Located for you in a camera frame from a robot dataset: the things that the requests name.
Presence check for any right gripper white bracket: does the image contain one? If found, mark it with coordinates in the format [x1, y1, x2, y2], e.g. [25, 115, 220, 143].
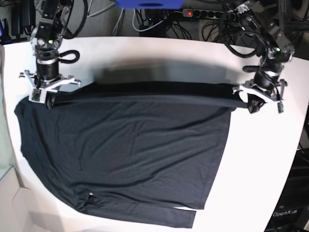
[19, 58, 81, 109]

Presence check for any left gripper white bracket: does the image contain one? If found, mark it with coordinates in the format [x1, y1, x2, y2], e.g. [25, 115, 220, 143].
[233, 71, 288, 114]

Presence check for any dark navy long-sleeve shirt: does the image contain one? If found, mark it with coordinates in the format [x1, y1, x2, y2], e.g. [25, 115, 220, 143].
[14, 83, 248, 228]

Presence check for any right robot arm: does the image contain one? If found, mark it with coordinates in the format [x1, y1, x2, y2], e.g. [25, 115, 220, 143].
[19, 0, 88, 109]

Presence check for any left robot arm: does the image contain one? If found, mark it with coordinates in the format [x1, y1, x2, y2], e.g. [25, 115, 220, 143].
[215, 0, 295, 114]

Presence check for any black device on floor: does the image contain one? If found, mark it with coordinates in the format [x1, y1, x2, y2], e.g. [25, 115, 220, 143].
[11, 0, 36, 39]

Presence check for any black OpenArm case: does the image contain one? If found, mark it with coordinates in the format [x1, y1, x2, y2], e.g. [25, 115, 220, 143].
[265, 148, 309, 232]

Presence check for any blue box at top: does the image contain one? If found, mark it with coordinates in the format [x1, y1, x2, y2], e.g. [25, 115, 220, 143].
[116, 0, 184, 9]

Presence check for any aluminium frame post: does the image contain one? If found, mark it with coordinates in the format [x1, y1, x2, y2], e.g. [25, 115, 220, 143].
[278, 0, 288, 33]

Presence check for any grey cable on floor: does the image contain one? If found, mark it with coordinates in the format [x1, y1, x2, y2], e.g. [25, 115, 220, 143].
[112, 9, 126, 35]

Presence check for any black power strip red switch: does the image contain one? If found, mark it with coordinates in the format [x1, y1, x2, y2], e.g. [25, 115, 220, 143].
[180, 8, 224, 20]

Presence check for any black adapter box with cables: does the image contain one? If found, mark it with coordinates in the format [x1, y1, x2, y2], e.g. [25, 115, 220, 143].
[138, 23, 167, 38]

